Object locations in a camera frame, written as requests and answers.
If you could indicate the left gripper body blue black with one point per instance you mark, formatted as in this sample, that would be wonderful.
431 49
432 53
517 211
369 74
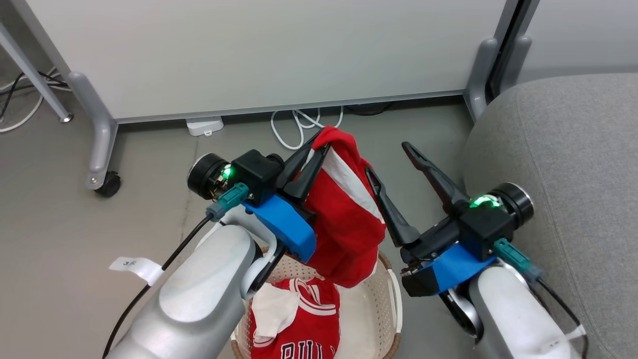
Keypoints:
286 224

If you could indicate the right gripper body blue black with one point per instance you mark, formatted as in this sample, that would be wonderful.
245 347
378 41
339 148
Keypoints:
453 269

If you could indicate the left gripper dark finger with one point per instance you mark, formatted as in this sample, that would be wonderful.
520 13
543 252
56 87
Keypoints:
309 179
296 162

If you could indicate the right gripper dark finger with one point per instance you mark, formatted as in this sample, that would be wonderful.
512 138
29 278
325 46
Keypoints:
394 219
438 182

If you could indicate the red white garment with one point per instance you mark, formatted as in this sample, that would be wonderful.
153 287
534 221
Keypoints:
344 229

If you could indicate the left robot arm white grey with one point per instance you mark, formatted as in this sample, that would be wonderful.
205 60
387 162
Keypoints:
199 299

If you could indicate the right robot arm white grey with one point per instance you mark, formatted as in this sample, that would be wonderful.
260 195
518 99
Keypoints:
513 319

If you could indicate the cream perforated laundry basket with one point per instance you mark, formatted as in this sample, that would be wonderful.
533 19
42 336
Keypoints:
366 319

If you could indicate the white cloth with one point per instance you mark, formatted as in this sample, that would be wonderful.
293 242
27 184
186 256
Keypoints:
271 306

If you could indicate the red Bulls jersey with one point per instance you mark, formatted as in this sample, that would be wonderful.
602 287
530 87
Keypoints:
314 329

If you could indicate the large white partition panel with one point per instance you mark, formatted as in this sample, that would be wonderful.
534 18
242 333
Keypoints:
249 50

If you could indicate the grey fabric sofa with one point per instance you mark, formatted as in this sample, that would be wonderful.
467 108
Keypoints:
573 174

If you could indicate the grey partition foot with caster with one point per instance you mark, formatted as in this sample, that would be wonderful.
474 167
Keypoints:
99 129

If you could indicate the narrow white partition panel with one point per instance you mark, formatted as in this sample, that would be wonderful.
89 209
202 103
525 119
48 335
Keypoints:
588 35

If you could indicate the grey metal table leg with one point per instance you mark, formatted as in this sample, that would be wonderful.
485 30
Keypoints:
35 75

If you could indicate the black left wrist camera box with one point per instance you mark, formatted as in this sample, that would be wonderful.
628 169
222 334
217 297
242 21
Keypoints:
256 172

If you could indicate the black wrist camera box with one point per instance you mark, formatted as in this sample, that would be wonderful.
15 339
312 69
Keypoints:
486 232
256 172

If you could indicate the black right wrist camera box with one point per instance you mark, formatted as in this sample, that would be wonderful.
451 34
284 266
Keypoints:
486 232

